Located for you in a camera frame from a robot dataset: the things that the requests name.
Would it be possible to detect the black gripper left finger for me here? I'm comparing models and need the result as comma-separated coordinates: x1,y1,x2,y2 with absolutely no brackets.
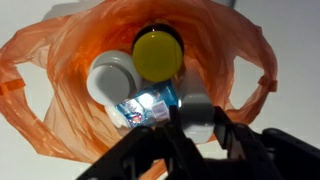
76,106,214,180

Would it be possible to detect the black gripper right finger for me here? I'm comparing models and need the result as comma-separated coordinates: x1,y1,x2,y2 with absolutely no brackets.
213,106,320,180

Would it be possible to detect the orange plastic bag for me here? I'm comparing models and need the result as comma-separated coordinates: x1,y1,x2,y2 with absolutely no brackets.
0,0,279,180

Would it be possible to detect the white round jar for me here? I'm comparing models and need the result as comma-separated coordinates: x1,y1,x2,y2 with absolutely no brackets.
86,50,143,106

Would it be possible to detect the yellow-capped dark bottle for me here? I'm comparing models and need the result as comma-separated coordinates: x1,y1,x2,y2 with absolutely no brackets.
132,23,184,82

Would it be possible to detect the blue printed tube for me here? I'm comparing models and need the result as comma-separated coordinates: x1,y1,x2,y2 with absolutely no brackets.
105,80,178,129

